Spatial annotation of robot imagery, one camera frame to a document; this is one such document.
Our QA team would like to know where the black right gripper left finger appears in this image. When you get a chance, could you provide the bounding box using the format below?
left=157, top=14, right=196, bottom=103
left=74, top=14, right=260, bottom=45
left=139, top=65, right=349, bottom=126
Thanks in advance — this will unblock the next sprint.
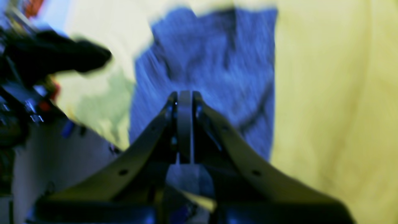
left=26, top=92, right=178, bottom=224

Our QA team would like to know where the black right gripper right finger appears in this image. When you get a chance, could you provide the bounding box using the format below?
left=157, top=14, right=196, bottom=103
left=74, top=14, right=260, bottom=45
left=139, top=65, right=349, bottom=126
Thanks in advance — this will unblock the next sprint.
left=191, top=91, right=354, bottom=224

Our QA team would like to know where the grey long-sleeve shirt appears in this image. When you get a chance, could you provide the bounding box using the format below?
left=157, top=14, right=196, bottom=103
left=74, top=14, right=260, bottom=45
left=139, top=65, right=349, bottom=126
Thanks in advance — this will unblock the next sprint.
left=129, top=7, right=278, bottom=162

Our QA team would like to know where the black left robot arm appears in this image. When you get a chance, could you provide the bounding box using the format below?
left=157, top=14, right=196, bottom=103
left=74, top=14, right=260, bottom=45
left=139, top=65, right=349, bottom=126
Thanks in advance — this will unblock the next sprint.
left=1, top=7, right=112, bottom=196

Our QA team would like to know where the yellow table cloth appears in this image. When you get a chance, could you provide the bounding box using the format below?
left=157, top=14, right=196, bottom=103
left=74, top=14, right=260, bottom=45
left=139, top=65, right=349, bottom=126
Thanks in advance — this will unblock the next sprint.
left=56, top=0, right=398, bottom=224

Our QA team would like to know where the red black clamp left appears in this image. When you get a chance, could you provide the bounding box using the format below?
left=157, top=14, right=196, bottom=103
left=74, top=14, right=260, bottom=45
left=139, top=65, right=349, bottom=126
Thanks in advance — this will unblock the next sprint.
left=24, top=0, right=44, bottom=18

